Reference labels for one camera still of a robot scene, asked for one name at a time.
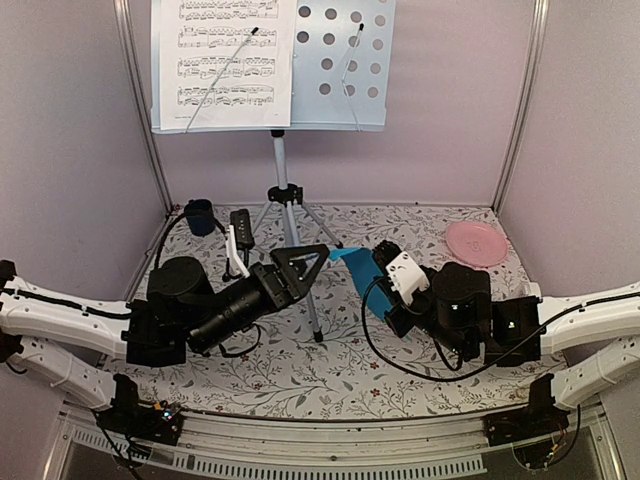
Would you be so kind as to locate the left aluminium frame post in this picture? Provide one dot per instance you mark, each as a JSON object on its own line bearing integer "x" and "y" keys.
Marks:
{"x": 127, "y": 41}

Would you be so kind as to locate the white metronome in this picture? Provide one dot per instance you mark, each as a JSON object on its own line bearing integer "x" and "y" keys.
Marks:
{"x": 530, "y": 289}

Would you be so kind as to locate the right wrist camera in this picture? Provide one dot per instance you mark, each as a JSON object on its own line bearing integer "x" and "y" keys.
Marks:
{"x": 406, "y": 277}

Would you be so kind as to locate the floral table mat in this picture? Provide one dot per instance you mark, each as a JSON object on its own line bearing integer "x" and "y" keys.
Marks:
{"x": 291, "y": 376}

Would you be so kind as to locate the white perforated music stand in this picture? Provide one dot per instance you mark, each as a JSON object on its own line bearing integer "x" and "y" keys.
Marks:
{"x": 341, "y": 62}

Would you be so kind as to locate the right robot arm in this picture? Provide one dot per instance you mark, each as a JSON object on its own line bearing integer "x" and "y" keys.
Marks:
{"x": 524, "y": 329}

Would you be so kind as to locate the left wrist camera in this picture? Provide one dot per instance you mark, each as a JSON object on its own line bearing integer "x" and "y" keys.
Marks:
{"x": 238, "y": 243}

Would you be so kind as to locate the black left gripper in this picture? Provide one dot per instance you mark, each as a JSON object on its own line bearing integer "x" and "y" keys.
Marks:
{"x": 273, "y": 294}

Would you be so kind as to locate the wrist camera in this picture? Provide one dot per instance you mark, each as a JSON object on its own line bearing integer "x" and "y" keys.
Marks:
{"x": 406, "y": 277}
{"x": 238, "y": 243}

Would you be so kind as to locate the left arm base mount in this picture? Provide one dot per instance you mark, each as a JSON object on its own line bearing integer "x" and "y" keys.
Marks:
{"x": 161, "y": 423}

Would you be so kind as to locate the aluminium frame post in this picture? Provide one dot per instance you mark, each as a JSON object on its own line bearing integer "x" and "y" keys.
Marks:
{"x": 127, "y": 41}
{"x": 534, "y": 53}

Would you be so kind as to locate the pink plate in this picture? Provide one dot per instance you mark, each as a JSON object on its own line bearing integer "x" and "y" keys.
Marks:
{"x": 476, "y": 244}

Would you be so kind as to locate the blue sheet music page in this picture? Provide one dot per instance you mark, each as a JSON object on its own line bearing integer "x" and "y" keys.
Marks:
{"x": 375, "y": 291}

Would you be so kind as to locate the right aluminium frame post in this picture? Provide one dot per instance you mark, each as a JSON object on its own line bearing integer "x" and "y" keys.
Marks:
{"x": 534, "y": 53}

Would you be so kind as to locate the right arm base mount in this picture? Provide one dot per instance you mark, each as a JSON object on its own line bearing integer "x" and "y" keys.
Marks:
{"x": 537, "y": 436}

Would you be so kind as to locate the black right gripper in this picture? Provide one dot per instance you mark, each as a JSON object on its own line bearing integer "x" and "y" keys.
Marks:
{"x": 395, "y": 322}

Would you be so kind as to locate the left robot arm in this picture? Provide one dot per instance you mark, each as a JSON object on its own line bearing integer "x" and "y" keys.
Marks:
{"x": 36, "y": 324}

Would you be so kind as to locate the dark blue cup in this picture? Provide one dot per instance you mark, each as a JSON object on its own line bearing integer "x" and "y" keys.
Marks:
{"x": 200, "y": 217}

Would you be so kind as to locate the aluminium front rail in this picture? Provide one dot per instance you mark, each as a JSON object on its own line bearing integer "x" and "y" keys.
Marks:
{"x": 234, "y": 446}

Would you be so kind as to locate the white sheet music page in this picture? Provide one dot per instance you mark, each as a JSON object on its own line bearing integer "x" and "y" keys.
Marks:
{"x": 222, "y": 65}

